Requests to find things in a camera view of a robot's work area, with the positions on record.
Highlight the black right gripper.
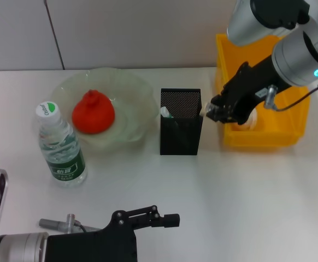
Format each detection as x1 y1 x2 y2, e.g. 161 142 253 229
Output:
207 56 291 126

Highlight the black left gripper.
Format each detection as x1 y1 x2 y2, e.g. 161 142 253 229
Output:
44 205 180 262

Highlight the beige eraser with barcode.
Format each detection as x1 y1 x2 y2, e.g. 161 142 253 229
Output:
199 102 212 118

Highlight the white paper ball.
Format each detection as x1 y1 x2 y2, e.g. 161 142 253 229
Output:
234 109 258 131

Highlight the mint green pen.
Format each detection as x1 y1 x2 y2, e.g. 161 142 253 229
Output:
160 106 175 118

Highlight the clear plastic water bottle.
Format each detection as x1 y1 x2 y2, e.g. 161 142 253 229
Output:
35 100 88 188

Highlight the red pomegranate-shaped toy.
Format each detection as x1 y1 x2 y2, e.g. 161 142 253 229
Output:
71 88 116 134

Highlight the black mesh pen holder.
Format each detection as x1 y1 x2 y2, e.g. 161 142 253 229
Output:
160 87 204 156

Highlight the pale green glass fruit plate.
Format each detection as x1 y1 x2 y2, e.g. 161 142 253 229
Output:
51 67 160 152

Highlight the yellow plastic bin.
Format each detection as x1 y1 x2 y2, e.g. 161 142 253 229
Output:
215 33 311 150

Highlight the right gripper cable with plugs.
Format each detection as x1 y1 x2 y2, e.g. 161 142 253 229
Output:
264 78 318 112

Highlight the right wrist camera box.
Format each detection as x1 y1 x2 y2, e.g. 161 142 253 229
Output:
226 0 311 46

